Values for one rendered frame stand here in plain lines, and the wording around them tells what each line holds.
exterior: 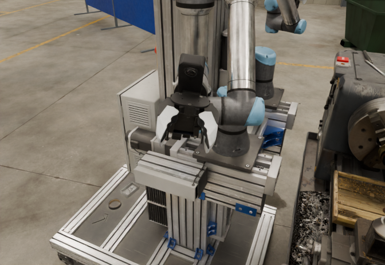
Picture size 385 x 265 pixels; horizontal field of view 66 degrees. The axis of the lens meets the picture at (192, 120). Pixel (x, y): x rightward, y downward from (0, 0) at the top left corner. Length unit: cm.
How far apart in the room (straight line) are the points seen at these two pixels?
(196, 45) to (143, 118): 57
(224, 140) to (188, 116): 55
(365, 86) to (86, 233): 183
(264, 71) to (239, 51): 69
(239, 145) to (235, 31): 45
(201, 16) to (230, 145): 46
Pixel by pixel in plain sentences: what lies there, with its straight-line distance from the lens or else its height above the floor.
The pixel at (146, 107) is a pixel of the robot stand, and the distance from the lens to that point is 137.
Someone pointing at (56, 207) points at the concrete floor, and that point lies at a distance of 273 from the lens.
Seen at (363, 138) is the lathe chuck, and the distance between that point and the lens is 157.
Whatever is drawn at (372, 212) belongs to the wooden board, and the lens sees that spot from 149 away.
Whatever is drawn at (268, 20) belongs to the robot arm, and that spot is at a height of 147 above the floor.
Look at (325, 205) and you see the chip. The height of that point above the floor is 57.
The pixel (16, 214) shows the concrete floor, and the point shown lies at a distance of 282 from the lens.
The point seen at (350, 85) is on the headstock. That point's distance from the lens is 164.
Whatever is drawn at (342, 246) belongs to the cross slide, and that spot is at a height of 97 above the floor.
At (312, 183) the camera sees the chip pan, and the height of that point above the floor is 54.
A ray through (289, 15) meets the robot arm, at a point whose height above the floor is 153.
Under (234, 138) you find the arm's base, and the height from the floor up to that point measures 123.
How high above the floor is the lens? 185
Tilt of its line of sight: 31 degrees down
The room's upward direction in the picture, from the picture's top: straight up
